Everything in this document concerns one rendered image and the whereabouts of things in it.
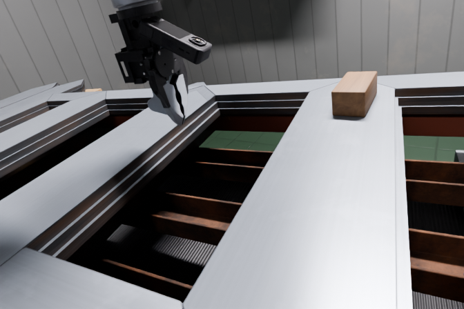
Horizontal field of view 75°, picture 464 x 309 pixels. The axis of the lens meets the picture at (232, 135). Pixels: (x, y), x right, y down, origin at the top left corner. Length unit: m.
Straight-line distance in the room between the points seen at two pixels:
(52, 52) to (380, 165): 2.94
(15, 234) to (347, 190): 0.47
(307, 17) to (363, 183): 2.55
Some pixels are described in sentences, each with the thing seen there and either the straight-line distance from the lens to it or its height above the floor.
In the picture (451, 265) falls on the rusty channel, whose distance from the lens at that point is 0.61.
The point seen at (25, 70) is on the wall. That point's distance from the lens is 3.05.
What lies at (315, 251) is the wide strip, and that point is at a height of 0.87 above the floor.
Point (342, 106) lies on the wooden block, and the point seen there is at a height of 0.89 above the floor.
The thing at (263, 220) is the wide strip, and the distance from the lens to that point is 0.38.
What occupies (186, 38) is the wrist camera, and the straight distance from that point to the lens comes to 0.49.
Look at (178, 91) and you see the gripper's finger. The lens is 0.55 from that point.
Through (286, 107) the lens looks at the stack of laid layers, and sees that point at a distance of 0.77.
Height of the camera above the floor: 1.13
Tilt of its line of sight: 26 degrees down
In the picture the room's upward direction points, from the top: 12 degrees counter-clockwise
